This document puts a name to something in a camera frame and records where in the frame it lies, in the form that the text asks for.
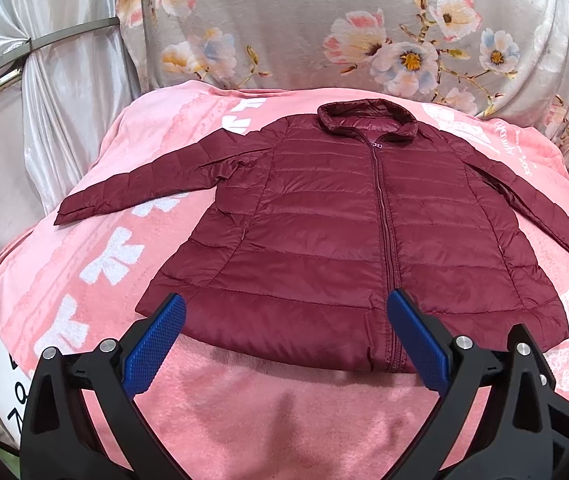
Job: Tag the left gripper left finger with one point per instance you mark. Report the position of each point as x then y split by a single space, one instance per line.
81 420

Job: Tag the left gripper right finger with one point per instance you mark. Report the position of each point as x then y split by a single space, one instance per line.
498 416

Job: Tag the maroon puffer jacket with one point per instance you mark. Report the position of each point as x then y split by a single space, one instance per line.
318 217

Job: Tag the white printed pillow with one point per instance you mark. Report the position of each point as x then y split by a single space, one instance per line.
14 390

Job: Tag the pink plush blanket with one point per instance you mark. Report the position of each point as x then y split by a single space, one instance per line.
223 415

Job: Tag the grey floral blanket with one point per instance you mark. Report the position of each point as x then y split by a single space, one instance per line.
488 58

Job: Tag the silver satin curtain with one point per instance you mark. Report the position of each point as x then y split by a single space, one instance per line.
55 104

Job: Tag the grey curtain tieback band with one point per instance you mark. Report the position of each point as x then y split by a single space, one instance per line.
33 45

